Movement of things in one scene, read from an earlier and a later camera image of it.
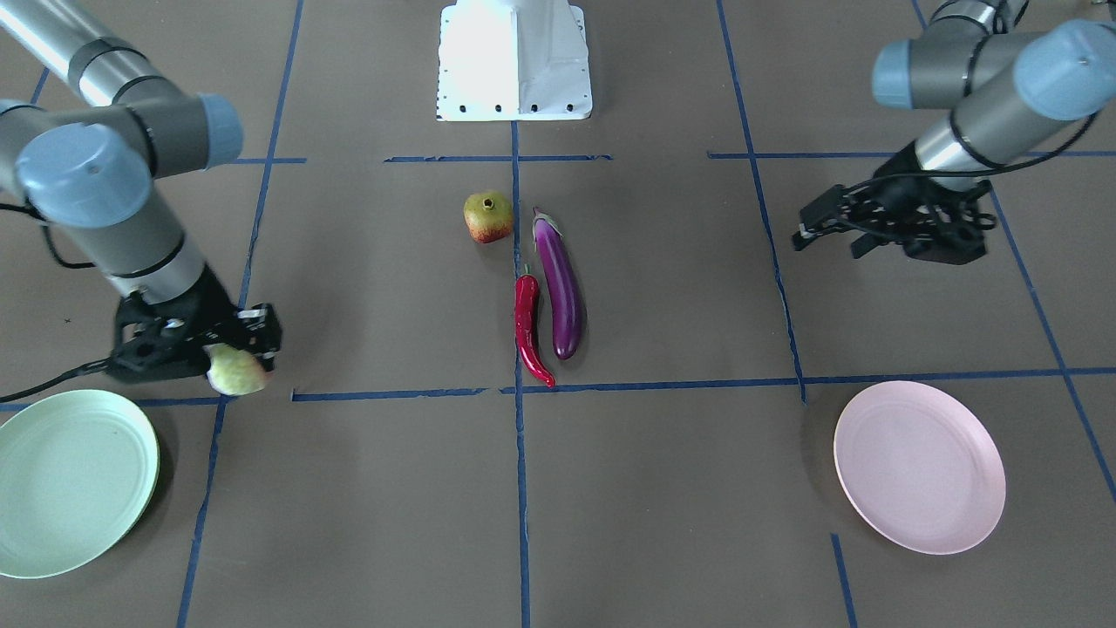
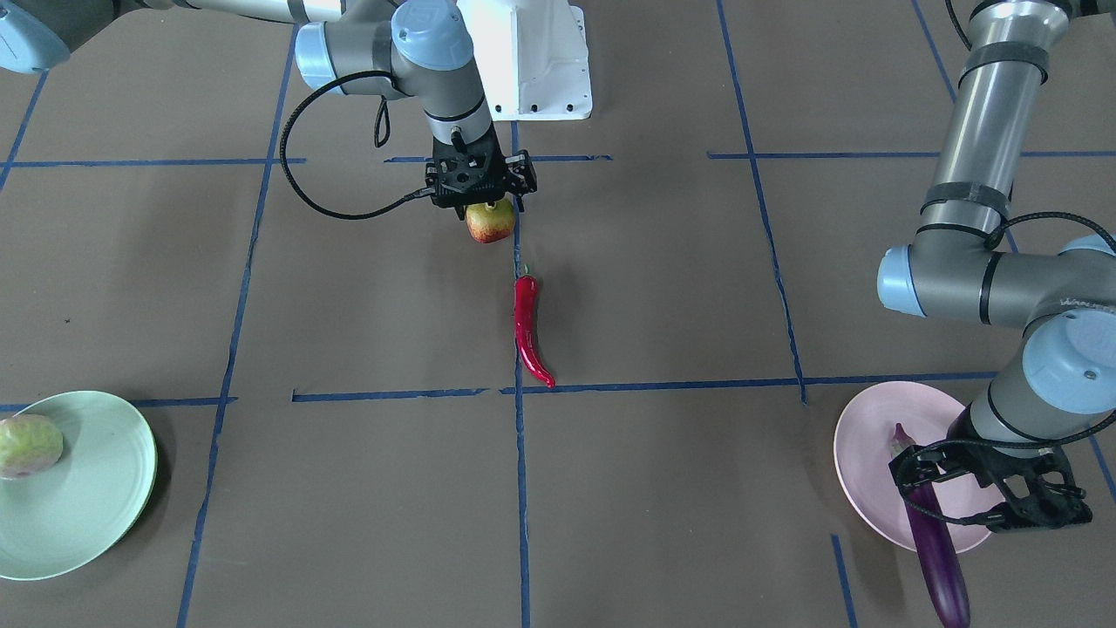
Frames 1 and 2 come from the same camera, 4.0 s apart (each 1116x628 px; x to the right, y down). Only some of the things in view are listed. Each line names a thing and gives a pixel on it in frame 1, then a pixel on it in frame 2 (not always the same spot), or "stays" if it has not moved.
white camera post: [513, 60] stays
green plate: [78, 470] stays
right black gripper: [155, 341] to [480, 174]
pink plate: [919, 467] stays
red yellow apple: [488, 215] stays
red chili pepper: [527, 300] stays
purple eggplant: [569, 316] to [940, 552]
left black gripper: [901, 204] to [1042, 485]
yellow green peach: [234, 372] to [29, 444]
